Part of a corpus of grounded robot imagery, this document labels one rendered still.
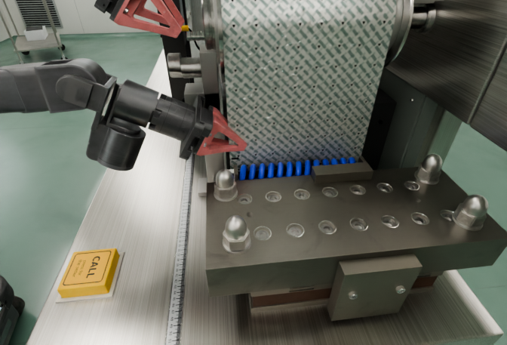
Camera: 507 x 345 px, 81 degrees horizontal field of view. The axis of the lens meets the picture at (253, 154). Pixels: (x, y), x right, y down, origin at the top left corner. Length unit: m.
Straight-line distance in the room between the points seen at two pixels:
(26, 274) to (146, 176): 1.31
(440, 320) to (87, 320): 0.51
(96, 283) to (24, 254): 1.54
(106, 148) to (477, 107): 0.51
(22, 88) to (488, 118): 0.58
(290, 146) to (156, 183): 0.34
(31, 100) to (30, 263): 1.59
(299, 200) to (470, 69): 0.29
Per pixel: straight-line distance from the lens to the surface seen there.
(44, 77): 0.45
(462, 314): 0.58
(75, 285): 0.56
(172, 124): 0.45
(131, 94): 0.45
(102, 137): 0.48
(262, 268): 0.39
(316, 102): 0.48
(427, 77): 0.57
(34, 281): 1.91
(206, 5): 0.46
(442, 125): 0.82
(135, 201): 0.69
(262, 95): 0.46
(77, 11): 6.49
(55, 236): 2.07
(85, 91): 0.43
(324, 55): 0.46
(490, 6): 0.50
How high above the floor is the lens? 1.34
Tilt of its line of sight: 35 degrees down
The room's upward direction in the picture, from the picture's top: straight up
